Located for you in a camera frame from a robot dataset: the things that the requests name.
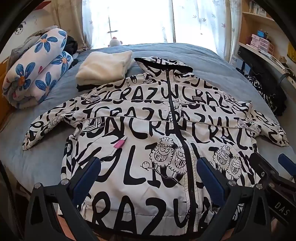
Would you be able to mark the sheer white curtain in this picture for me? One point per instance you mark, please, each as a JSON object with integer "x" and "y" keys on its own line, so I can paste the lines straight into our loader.
{"x": 203, "y": 27}

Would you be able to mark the black garment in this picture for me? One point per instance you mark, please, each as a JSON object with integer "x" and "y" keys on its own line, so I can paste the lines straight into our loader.
{"x": 71, "y": 45}

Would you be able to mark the small plush toy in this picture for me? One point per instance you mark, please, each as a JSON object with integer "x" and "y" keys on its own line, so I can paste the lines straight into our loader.
{"x": 115, "y": 42}

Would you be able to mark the beige flower curtain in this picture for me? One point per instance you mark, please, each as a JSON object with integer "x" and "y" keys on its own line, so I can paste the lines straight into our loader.
{"x": 67, "y": 23}
{"x": 235, "y": 27}

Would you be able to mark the black white fringed scarf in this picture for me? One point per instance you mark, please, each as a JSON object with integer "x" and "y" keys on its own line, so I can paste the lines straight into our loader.
{"x": 270, "y": 97}

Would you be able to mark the blue white carton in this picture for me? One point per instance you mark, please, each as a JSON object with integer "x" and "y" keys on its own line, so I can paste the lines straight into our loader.
{"x": 234, "y": 60}

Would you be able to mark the rolled blue floral quilt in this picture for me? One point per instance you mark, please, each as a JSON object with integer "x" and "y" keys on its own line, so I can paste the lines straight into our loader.
{"x": 30, "y": 71}

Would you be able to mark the small blue box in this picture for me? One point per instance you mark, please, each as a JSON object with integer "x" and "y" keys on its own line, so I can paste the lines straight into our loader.
{"x": 261, "y": 33}

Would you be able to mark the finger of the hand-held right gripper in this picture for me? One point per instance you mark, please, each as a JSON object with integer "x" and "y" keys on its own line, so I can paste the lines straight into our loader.
{"x": 286, "y": 162}
{"x": 262, "y": 166}

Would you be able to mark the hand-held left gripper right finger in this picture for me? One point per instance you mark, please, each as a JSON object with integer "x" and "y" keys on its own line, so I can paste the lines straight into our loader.
{"x": 208, "y": 178}

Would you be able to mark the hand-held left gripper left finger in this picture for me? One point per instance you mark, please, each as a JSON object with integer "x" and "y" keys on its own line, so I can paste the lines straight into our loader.
{"x": 91, "y": 169}

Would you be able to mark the black white printed hooded jacket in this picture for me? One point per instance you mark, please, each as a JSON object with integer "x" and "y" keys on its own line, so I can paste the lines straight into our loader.
{"x": 138, "y": 129}

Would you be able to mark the small pink white tag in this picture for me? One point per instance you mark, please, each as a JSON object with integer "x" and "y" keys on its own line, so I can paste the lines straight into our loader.
{"x": 119, "y": 144}

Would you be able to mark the folded dark garment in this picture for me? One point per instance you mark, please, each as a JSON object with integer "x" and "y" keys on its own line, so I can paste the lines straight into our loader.
{"x": 84, "y": 87}

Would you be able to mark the yellow item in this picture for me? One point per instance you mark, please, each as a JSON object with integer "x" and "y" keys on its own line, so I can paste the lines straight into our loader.
{"x": 291, "y": 51}

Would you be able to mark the pink storage drawer unit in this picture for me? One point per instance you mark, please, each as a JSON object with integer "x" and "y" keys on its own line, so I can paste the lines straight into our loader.
{"x": 260, "y": 42}

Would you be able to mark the folded cream fleece cloth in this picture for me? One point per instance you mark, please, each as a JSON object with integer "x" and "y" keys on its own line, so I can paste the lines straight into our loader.
{"x": 104, "y": 64}

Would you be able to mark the bed with grey-blue sheet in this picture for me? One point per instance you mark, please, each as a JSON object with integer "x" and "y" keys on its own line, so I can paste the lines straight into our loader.
{"x": 46, "y": 143}

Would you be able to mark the long black case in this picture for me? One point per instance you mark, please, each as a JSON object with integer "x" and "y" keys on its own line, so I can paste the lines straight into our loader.
{"x": 254, "y": 55}

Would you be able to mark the wooden wall shelf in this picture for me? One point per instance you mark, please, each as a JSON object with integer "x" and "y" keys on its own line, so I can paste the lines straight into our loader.
{"x": 252, "y": 23}

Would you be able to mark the grey garment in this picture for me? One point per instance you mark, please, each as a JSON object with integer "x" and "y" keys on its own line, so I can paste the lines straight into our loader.
{"x": 23, "y": 45}

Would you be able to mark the wooden side board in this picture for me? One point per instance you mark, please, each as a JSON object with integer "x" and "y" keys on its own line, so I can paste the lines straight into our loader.
{"x": 3, "y": 97}

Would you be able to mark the row of books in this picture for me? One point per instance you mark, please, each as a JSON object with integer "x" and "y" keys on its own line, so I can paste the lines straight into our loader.
{"x": 256, "y": 8}

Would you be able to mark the cartoon face wall sticker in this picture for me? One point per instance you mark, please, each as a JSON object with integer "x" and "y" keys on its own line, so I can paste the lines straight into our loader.
{"x": 19, "y": 29}

